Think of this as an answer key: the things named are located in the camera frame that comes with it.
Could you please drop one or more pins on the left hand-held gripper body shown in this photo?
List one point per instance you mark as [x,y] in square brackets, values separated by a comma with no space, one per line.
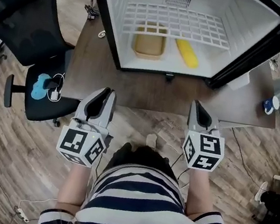
[74,141]

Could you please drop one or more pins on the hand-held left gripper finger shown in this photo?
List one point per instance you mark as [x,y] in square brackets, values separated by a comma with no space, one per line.
[85,107]
[108,114]

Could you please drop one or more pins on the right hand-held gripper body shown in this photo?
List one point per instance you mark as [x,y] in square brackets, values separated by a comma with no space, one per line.
[208,147]

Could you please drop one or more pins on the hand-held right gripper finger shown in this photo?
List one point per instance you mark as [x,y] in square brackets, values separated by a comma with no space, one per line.
[193,119]
[211,122]

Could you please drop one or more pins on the white mini fridge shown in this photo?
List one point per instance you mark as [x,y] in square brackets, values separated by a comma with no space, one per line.
[148,64]

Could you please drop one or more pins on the yellow corn cob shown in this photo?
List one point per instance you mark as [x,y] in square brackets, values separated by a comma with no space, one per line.
[187,54]

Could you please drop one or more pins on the person's left forearm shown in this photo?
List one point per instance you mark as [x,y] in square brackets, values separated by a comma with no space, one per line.
[75,183]

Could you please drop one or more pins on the person's right forearm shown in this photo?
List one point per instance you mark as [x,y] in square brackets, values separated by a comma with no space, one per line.
[200,194]

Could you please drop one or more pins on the black phone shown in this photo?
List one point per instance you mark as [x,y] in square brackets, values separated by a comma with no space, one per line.
[53,84]

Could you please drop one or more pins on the person's beige shoe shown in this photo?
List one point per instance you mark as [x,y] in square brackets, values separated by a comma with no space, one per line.
[151,141]

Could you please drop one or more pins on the blue cloth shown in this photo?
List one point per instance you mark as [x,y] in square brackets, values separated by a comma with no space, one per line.
[38,89]

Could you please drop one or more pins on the person's black trousers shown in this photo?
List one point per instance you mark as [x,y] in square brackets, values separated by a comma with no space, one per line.
[142,157]

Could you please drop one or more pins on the blue and white mug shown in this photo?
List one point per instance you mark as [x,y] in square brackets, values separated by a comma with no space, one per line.
[271,105]

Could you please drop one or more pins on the white earbuds case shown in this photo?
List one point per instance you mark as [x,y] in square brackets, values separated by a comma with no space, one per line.
[102,34]

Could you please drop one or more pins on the beige plastic container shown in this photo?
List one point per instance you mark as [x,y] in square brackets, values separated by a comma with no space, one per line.
[149,46]

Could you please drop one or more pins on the white power strip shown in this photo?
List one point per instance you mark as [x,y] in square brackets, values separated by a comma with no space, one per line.
[22,214]

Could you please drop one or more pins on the navy white striped shirt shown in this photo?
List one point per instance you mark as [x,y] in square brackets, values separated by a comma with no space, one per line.
[137,215]

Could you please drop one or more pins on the black mesh office chair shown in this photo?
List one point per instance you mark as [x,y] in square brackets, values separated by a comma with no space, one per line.
[23,29]

